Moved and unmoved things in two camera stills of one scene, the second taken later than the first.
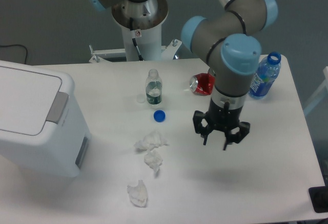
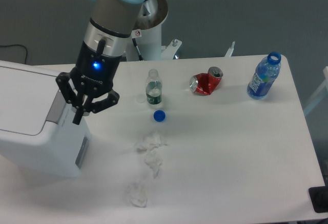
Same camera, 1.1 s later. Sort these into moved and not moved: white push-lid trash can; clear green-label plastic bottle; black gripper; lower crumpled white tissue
Moved: black gripper
Not moved: white push-lid trash can; clear green-label plastic bottle; lower crumpled white tissue
